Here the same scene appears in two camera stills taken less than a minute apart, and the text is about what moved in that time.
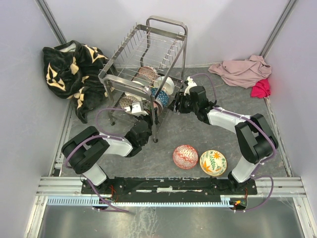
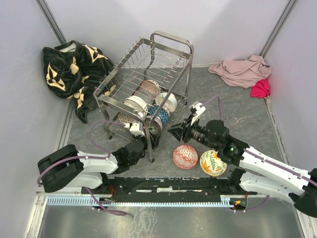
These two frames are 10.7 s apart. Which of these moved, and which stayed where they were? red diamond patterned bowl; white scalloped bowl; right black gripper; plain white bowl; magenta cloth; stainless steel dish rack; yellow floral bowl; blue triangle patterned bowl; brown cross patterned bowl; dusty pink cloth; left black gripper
Moved: plain white bowl; stainless steel dish rack; brown cross patterned bowl; left black gripper; blue triangle patterned bowl; white scalloped bowl; right black gripper
Stayed: magenta cloth; dusty pink cloth; red diamond patterned bowl; yellow floral bowl
